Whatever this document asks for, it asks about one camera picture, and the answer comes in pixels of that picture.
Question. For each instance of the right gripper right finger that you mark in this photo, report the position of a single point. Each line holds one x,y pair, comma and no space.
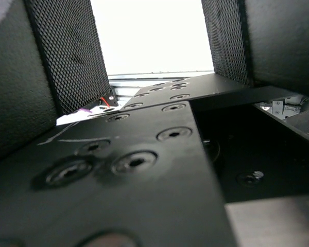
260,42

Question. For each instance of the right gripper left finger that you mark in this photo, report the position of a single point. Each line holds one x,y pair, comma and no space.
51,65

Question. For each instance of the aluminium mounting rail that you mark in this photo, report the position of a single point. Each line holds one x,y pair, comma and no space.
127,85

